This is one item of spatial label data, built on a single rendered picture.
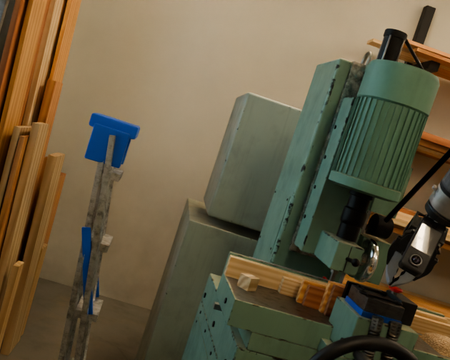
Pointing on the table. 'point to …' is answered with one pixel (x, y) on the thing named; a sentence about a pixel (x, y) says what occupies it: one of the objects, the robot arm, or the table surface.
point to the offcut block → (248, 282)
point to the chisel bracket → (338, 253)
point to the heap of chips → (443, 345)
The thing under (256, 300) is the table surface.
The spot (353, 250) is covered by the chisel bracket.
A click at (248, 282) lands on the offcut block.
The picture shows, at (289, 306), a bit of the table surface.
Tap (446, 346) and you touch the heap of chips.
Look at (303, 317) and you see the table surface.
